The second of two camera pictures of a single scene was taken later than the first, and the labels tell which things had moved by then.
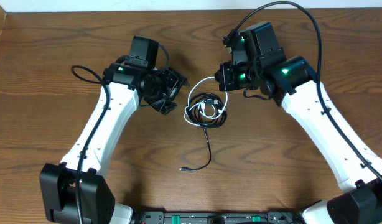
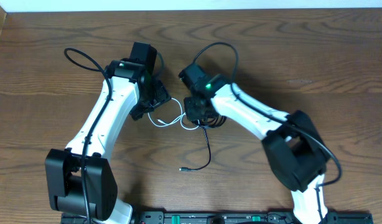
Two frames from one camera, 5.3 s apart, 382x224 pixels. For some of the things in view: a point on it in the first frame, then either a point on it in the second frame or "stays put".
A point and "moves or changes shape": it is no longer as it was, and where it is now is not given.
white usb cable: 203,104 moves or changes shape
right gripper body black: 240,76 -> 193,111
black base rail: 214,217 stays put
